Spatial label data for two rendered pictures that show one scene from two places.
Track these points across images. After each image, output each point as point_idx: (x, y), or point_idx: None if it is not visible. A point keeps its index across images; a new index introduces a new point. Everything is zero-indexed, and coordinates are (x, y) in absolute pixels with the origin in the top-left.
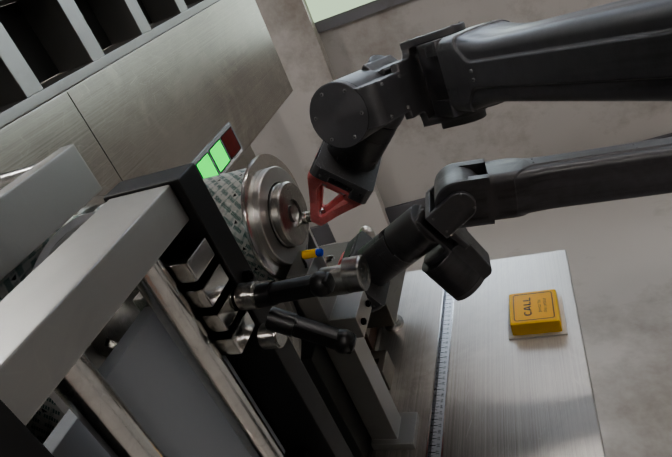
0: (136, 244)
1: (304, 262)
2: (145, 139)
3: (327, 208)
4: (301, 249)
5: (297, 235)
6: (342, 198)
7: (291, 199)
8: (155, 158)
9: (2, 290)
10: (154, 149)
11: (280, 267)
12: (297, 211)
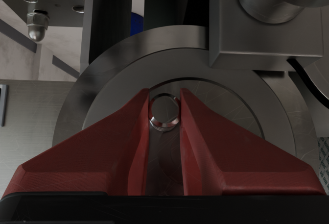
0: None
1: (312, 81)
2: (4, 184)
3: (147, 113)
4: (192, 60)
5: (225, 111)
6: (139, 131)
7: (168, 177)
8: (8, 160)
9: None
10: (1, 168)
11: (270, 85)
12: (176, 145)
